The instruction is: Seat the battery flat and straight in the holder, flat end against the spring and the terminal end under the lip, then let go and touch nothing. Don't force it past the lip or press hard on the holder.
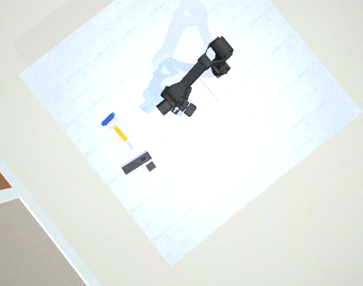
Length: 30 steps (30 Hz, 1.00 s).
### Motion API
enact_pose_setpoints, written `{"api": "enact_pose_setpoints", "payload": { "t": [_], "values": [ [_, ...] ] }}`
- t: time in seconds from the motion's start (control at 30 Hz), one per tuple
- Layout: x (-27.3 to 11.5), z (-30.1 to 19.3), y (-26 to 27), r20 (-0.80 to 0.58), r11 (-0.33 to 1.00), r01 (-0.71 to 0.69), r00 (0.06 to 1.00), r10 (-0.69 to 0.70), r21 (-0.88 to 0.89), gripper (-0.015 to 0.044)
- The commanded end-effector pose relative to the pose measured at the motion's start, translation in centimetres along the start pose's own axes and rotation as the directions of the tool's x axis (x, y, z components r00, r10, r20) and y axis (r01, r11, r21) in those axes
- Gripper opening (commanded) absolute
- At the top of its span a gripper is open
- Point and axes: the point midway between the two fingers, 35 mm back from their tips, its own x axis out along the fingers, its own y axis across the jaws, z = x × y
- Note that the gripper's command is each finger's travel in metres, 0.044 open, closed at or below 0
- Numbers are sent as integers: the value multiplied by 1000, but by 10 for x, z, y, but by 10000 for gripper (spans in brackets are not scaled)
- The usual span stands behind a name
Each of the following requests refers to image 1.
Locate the yellow-handled screwdriver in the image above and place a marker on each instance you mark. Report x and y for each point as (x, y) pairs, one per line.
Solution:
(121, 135)

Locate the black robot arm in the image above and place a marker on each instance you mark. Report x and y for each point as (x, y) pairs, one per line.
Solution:
(177, 92)

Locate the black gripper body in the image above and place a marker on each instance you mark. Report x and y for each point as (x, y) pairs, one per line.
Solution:
(189, 110)

